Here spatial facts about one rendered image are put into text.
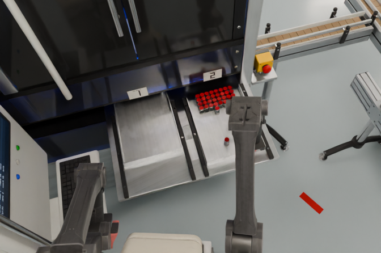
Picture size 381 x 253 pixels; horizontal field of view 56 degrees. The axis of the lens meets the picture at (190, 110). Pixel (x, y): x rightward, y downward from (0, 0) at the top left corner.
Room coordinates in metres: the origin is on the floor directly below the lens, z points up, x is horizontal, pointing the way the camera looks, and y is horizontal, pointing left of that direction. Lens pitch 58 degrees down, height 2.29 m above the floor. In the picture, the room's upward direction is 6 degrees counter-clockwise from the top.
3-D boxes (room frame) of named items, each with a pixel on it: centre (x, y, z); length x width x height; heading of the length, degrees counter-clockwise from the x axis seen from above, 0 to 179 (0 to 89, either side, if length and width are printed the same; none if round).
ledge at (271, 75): (1.07, -0.36, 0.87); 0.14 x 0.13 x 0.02; 9
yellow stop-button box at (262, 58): (1.03, -0.36, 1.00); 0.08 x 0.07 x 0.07; 9
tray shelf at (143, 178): (0.77, 0.03, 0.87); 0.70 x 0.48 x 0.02; 99
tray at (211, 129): (0.78, -0.14, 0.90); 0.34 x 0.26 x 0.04; 10
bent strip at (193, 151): (0.69, 0.01, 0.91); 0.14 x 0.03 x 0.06; 10
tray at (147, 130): (0.82, 0.21, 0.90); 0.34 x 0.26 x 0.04; 9
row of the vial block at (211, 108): (0.87, -0.13, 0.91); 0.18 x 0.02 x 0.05; 100
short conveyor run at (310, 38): (1.21, -0.62, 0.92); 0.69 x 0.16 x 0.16; 99
